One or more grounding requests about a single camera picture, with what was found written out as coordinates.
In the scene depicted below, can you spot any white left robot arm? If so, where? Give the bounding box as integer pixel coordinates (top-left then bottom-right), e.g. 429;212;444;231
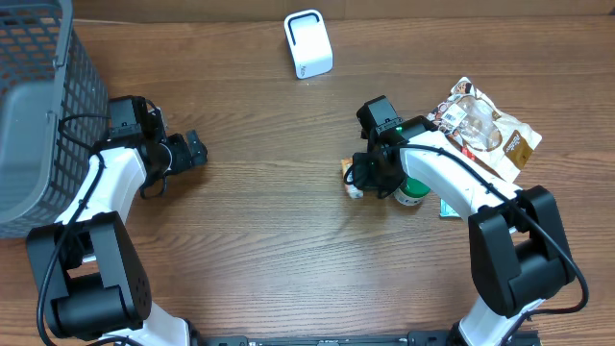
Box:
26;131;208;345

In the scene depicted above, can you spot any grey plastic mesh basket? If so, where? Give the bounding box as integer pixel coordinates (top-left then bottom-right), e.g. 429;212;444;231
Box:
1;0;109;238

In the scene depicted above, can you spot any green round can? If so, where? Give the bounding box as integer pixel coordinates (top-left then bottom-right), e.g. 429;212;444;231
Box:
393;177;431;207

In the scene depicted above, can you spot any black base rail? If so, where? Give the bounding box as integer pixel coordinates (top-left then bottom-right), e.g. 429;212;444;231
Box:
191;330;542;346

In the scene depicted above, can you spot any teal wet wipes pack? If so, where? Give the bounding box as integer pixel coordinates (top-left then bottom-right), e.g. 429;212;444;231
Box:
439;199;460;218

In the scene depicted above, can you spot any red snack stick packet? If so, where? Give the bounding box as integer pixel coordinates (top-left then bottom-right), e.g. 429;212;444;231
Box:
461;147;476;161

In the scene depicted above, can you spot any white barcode scanner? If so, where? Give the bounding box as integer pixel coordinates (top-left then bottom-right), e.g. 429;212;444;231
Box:
283;9;333;80

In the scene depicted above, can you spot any beige brown snack pouch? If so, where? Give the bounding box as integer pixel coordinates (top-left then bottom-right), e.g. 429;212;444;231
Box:
427;77;542;183

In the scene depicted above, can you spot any orange small snack box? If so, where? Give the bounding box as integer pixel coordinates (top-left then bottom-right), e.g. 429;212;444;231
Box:
341;158;363;199

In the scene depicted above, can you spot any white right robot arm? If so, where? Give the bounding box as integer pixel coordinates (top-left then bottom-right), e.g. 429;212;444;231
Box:
344;116;581;345

